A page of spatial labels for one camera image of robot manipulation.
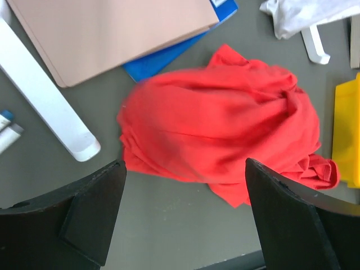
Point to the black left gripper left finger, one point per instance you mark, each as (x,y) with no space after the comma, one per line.
(68,228)

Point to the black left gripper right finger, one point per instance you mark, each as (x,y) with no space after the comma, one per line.
(298,227)

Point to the red tank top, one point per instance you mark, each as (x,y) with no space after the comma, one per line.
(200,125)

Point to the white tank top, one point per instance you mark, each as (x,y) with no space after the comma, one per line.
(291,17)

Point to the grey cap marker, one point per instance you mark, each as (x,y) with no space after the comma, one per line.
(9,135)

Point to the blue cap marker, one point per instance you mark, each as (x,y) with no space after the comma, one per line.
(6,118)

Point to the yellow plastic bin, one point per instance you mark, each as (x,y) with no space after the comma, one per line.
(345,142)

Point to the silver clothes rack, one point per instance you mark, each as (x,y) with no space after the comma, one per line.
(96,102)

